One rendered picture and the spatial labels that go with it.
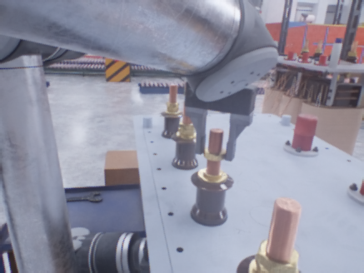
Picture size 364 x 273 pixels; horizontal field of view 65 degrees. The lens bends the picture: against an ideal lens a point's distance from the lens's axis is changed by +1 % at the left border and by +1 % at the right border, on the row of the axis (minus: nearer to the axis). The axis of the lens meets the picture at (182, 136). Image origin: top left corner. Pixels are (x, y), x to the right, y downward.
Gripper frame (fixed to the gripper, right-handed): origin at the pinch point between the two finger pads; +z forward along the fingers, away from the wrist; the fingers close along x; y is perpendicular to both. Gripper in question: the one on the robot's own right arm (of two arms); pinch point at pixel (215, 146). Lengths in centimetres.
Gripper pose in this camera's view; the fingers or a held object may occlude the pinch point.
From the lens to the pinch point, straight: 59.3
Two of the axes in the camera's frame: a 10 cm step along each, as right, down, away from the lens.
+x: 9.1, 1.8, -3.7
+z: -0.5, 9.4, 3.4
